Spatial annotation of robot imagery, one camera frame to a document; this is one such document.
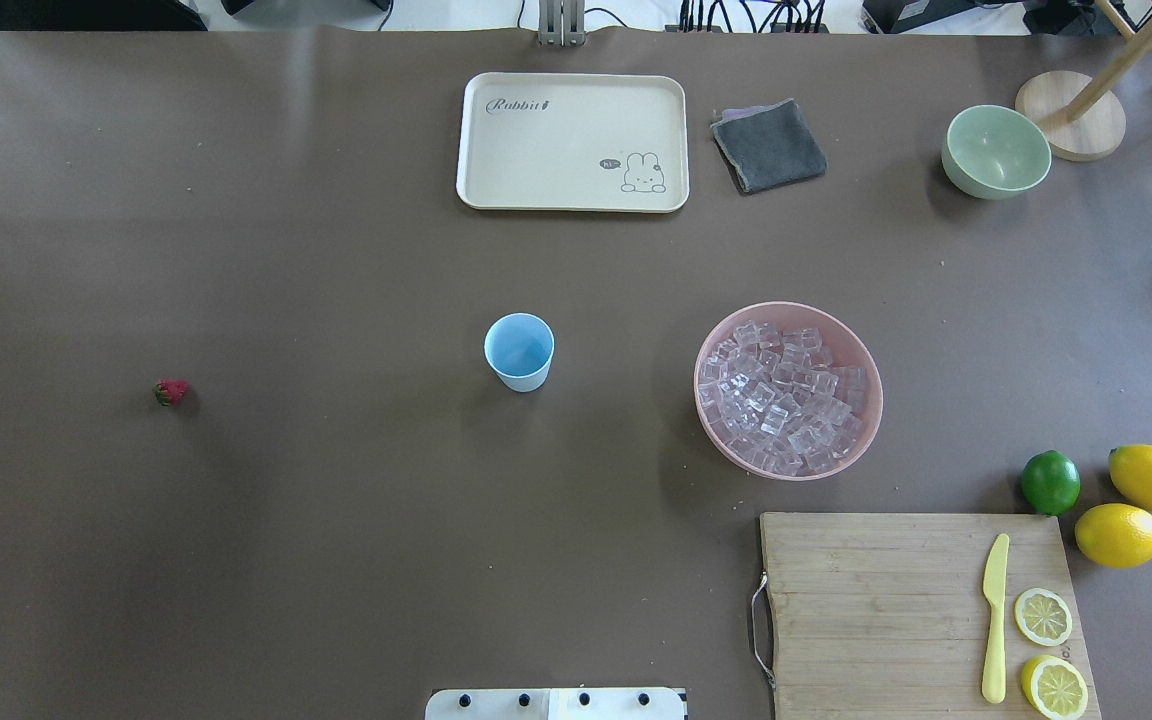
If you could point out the lemon half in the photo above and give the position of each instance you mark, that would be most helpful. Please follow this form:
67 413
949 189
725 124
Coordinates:
1054 687

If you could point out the aluminium frame post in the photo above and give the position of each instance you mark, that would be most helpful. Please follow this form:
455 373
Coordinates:
561 23

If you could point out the lemon slice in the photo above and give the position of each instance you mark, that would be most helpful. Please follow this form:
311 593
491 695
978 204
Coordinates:
1043 617

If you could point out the yellow plastic knife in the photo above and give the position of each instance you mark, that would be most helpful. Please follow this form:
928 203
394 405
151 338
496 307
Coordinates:
993 676

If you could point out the green ceramic bowl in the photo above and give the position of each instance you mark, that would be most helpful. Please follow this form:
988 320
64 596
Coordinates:
994 153

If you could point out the light blue cup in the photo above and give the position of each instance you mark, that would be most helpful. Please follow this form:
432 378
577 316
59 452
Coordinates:
519 348

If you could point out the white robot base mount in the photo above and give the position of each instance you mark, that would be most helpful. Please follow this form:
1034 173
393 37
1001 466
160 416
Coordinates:
653 702

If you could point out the red strawberry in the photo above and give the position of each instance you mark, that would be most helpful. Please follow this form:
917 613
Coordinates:
169 392

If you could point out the wooden cutting board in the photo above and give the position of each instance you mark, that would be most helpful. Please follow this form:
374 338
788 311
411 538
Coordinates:
881 615

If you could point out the pink bowl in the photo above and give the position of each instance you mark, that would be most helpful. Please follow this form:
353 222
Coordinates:
726 440

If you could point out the grey folded cloth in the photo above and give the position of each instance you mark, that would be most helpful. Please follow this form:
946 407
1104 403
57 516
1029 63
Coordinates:
768 146

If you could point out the yellow lemon lower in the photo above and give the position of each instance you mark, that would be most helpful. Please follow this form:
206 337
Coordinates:
1115 535

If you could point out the green lime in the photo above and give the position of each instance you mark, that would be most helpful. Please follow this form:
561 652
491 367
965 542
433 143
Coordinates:
1050 483

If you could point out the clear ice cubes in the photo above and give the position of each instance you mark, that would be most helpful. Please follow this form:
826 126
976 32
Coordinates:
786 400

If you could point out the cream rabbit serving tray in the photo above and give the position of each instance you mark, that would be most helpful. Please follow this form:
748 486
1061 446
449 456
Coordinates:
573 142

